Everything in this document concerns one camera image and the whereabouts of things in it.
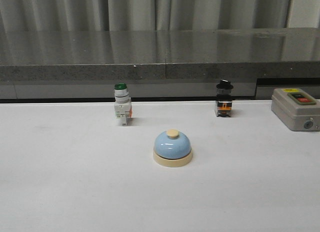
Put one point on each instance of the black rotary selector switch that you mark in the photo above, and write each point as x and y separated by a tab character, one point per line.
223	103

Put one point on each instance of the green push button switch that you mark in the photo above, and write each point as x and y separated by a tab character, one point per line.
122	104

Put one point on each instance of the grey curtain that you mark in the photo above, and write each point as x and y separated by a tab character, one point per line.
141	15

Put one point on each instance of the grey stone counter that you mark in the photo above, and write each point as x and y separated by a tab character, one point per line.
157	65

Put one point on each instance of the grey on/off switch box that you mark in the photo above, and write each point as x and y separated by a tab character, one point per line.
298	110

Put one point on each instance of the blue and cream call bell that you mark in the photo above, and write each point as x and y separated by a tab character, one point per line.
172	148

